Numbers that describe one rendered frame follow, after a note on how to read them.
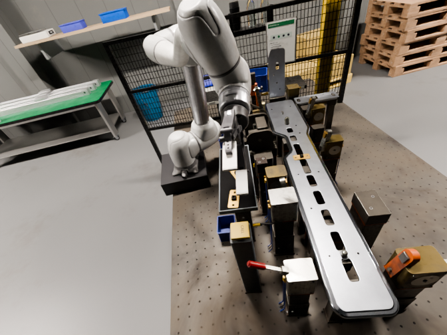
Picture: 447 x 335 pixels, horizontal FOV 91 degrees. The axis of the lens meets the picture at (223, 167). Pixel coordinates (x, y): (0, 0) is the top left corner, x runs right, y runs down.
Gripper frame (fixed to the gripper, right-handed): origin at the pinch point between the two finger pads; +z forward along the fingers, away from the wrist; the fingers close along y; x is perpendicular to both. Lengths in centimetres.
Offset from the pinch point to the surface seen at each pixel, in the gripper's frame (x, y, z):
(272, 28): 20, -54, -147
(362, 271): 32, -41, 17
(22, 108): -356, -119, -220
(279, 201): 9.1, -36.4, -6.8
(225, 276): -20, -70, 17
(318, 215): 23, -48, -4
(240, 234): -4.3, -25.4, 7.2
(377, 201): 45, -47, -7
